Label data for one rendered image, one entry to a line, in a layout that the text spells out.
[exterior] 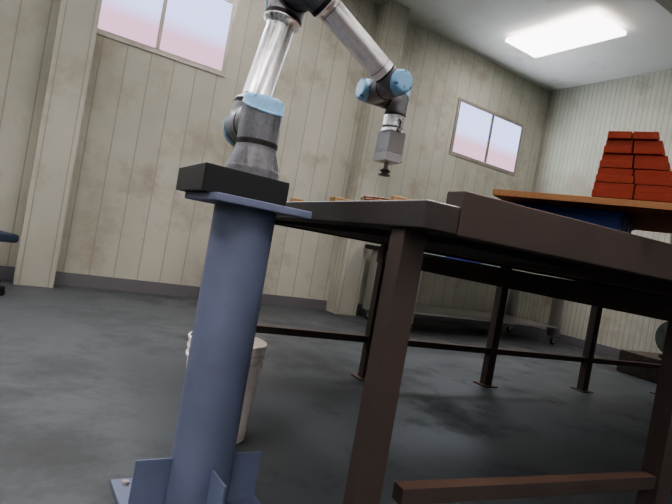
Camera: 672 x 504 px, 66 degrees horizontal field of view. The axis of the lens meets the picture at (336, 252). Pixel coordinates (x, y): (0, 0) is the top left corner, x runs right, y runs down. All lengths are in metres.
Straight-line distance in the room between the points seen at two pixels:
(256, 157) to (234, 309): 0.40
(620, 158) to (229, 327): 1.32
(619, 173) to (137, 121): 4.50
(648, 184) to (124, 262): 4.63
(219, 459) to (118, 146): 4.26
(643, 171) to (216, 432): 1.47
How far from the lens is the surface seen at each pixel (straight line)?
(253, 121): 1.44
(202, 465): 1.51
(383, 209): 1.20
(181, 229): 5.57
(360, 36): 1.66
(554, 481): 1.63
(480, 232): 1.14
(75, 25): 5.33
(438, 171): 7.33
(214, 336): 1.41
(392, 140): 1.80
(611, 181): 1.86
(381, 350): 1.15
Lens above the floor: 0.79
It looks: 1 degrees down
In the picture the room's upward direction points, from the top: 10 degrees clockwise
